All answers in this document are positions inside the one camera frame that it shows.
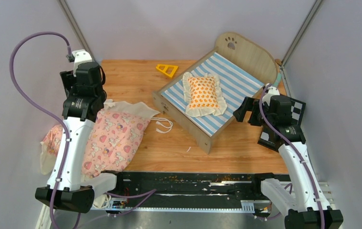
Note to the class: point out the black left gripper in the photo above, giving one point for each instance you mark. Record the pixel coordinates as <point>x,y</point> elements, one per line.
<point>69,80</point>

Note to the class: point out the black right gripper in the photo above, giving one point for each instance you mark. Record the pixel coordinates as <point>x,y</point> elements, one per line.
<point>250,104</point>

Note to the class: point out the pink unicorn drawstring bag blanket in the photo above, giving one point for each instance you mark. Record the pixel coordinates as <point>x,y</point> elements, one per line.
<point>116,136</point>

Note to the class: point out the wooden striped pet bed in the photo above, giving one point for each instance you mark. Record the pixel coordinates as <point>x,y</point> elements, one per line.
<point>243,67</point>

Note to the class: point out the orange duck print pillow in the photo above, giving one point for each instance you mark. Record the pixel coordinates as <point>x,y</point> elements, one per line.
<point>203,95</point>

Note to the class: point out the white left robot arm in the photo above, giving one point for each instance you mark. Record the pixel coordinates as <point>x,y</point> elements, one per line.
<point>65,189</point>

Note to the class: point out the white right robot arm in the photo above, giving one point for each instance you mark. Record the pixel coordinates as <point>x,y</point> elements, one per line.
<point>308,208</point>

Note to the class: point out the black and silver chessboard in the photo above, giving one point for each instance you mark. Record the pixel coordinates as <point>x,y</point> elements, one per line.
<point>269,139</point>

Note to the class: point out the mint green massager wand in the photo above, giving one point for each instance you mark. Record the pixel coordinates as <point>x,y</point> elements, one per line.
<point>278,80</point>

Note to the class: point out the yellow triangle toy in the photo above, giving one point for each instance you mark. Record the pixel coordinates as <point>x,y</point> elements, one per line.
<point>167,70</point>

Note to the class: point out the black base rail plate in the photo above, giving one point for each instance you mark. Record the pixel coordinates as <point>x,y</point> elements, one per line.
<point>190,191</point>

